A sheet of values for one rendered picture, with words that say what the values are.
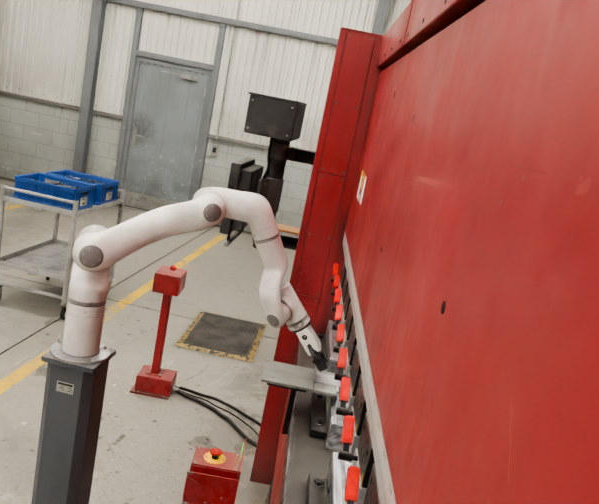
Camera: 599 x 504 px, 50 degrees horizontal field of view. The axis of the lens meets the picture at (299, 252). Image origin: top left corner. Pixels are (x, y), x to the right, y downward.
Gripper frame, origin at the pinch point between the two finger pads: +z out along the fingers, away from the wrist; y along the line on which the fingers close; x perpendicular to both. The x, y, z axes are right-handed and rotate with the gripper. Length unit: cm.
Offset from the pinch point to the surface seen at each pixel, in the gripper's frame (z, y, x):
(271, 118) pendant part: -86, 99, -19
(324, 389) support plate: 6.3, -8.6, 2.2
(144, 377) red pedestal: 13, 155, 132
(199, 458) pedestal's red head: 0, -30, 44
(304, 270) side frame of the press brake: -15, 84, 1
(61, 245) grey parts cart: -86, 335, 216
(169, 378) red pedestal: 22, 159, 121
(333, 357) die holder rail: 11.5, 30.8, 0.6
